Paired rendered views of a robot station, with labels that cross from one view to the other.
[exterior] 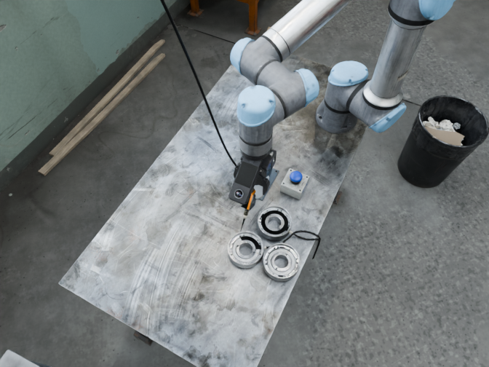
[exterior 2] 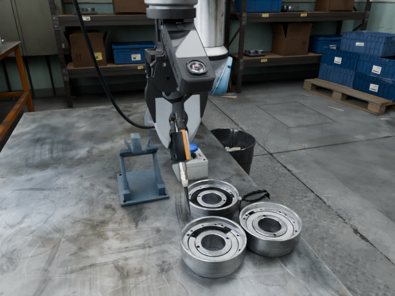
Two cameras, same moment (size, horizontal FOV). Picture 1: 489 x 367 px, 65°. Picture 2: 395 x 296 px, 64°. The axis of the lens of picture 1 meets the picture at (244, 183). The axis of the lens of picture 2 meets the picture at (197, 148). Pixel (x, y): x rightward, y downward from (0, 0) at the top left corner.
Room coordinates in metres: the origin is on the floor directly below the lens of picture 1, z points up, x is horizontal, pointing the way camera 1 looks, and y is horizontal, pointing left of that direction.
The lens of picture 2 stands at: (0.17, 0.29, 1.18)
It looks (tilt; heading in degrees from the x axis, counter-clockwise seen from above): 26 degrees down; 315
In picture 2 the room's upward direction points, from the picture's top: straight up
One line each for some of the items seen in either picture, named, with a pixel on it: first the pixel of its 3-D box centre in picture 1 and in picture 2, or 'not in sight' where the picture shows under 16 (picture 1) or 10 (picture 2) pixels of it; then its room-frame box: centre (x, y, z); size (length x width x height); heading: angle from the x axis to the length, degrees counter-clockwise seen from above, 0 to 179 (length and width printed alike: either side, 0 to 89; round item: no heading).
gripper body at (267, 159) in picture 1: (256, 157); (171, 50); (0.55, -0.03, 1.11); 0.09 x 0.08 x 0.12; 152
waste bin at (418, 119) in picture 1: (436, 146); (225, 170); (1.25, -1.04, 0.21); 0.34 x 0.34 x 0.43
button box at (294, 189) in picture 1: (295, 182); (188, 162); (0.66, -0.16, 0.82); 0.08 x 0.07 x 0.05; 151
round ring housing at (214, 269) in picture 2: (245, 250); (213, 246); (0.43, 0.00, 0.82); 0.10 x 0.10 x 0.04
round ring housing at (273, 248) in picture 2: (281, 262); (268, 228); (0.39, -0.10, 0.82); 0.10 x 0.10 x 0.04
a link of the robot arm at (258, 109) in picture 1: (257, 114); not in sight; (0.54, -0.03, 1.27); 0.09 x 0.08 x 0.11; 127
